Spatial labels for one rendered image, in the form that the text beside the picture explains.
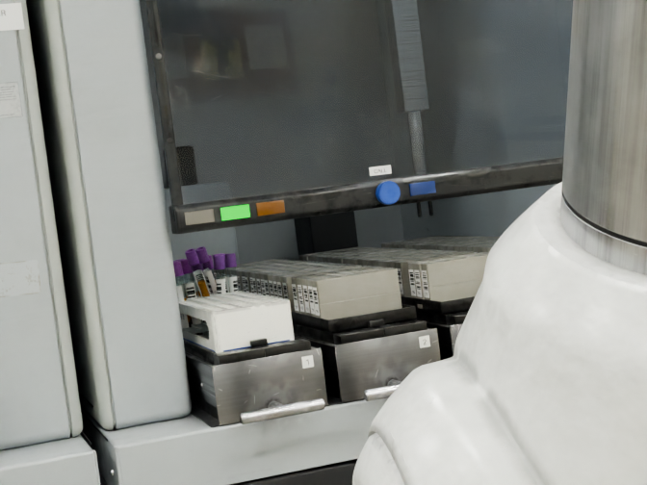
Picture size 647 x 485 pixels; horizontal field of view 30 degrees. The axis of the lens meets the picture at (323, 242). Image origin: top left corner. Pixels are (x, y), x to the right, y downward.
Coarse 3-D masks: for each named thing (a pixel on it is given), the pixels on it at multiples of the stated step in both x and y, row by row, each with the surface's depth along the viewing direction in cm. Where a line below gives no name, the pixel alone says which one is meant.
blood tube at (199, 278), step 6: (186, 252) 165; (192, 252) 165; (192, 258) 165; (192, 264) 166; (198, 264) 166; (198, 270) 166; (198, 276) 166; (198, 282) 167; (204, 282) 167; (198, 288) 167; (204, 288) 167; (204, 294) 168; (210, 294) 168
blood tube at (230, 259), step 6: (228, 258) 169; (234, 258) 169; (228, 264) 169; (234, 264) 169; (228, 270) 169; (234, 270) 169; (228, 276) 170; (234, 276) 169; (228, 282) 170; (234, 282) 169; (234, 288) 169
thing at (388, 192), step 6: (378, 186) 153; (384, 186) 153; (390, 186) 153; (396, 186) 153; (378, 192) 153; (384, 192) 153; (390, 192) 153; (396, 192) 153; (378, 198) 153; (384, 198) 153; (390, 198) 153; (396, 198) 153; (390, 204) 153
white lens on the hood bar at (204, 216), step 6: (204, 210) 146; (210, 210) 146; (186, 216) 146; (192, 216) 146; (198, 216) 146; (204, 216) 146; (210, 216) 146; (186, 222) 146; (192, 222) 146; (198, 222) 146; (204, 222) 146
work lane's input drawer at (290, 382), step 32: (192, 352) 155; (224, 352) 143; (256, 352) 143; (288, 352) 144; (320, 352) 145; (192, 384) 153; (224, 384) 141; (256, 384) 142; (288, 384) 143; (320, 384) 145; (224, 416) 141; (256, 416) 138; (288, 416) 139
